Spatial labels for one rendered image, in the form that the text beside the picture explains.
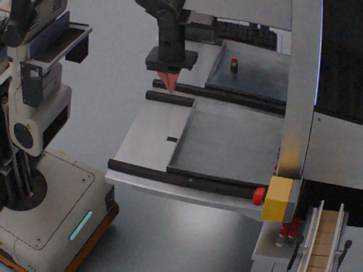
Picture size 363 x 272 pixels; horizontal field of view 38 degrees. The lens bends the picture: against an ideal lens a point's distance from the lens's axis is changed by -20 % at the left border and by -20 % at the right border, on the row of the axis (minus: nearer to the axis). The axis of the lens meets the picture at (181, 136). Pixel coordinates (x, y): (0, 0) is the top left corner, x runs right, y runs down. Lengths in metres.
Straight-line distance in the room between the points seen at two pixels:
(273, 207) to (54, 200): 1.19
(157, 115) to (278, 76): 0.41
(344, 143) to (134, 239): 1.44
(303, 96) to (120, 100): 2.07
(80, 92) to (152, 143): 1.72
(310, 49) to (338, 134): 0.22
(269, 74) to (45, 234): 0.99
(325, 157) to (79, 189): 1.27
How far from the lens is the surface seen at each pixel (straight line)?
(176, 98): 1.70
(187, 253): 2.47
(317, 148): 1.27
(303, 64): 1.15
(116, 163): 1.51
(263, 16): 2.28
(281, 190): 1.28
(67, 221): 2.22
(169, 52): 1.33
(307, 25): 1.10
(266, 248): 1.36
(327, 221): 1.37
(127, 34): 3.76
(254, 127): 1.66
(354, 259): 1.57
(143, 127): 1.64
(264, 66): 1.90
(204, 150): 1.58
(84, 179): 2.37
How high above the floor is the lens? 1.92
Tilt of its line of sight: 40 degrees down
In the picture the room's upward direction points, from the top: 2 degrees clockwise
